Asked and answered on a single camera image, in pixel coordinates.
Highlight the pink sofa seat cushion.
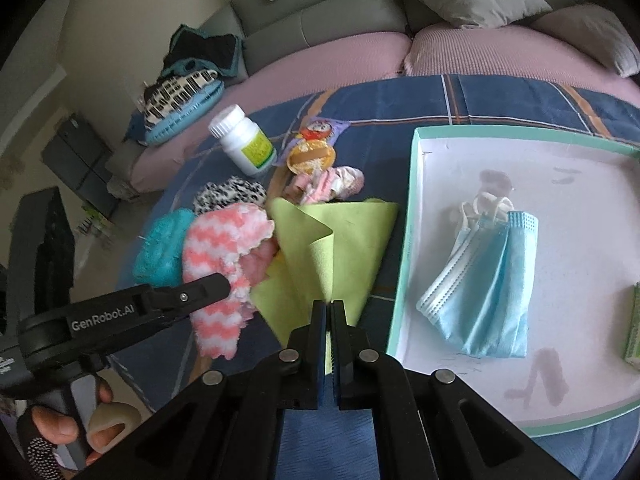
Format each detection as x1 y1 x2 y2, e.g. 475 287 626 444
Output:
404 25 640 81
122 32 413 193

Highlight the blue face mask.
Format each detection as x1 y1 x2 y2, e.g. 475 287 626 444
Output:
416 192 540 360

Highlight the black white leopard fuzzy sock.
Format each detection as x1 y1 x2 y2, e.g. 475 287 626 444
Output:
193 176 268 216

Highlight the grey sofa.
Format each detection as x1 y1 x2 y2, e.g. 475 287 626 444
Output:
107 0 640 196

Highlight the black chair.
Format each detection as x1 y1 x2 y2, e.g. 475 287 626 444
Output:
5 187 76 306

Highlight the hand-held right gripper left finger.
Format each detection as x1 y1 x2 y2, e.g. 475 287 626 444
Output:
80 300 332 480

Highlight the orange round snack packet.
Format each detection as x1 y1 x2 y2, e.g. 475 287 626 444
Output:
286 140 336 175

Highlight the person's left hand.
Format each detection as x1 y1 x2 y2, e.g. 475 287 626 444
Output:
17 377 115 471

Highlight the purple snack packet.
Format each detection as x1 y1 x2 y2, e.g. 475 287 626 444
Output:
287 116 351 153

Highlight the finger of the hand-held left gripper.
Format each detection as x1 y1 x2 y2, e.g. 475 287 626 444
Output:
140 273 232 331

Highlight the white box with teal rim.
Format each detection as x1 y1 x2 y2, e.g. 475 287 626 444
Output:
385 126 640 437

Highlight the dark grey cabinet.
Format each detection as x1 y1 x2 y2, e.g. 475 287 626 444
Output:
42 112 123 216

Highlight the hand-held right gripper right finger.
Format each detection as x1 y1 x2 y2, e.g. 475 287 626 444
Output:
331 300 566 480

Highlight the pink white chevron fuzzy sock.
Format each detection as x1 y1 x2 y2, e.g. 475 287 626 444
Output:
181 203 275 360

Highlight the green cloth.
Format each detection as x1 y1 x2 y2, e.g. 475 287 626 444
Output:
250 197 401 376

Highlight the white pill bottle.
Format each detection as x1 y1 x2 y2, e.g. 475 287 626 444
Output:
208 104 277 177

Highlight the pink red bow hair tie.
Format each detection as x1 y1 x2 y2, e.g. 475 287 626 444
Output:
285 165 366 206

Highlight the black clothing with teal trim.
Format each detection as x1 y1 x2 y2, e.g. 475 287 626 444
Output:
162 25 246 81

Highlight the teal toy box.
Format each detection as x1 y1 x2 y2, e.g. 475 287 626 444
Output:
132 209 193 286

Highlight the beige slipper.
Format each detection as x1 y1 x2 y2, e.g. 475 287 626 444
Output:
85 400 142 456

